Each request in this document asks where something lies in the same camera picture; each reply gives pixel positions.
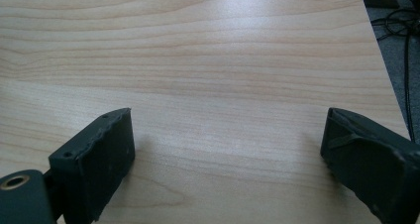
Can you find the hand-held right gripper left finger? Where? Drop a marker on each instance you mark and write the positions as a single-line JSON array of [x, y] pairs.
[[95, 164]]

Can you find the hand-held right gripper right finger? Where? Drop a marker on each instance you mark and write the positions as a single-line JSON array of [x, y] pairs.
[[369, 164]]

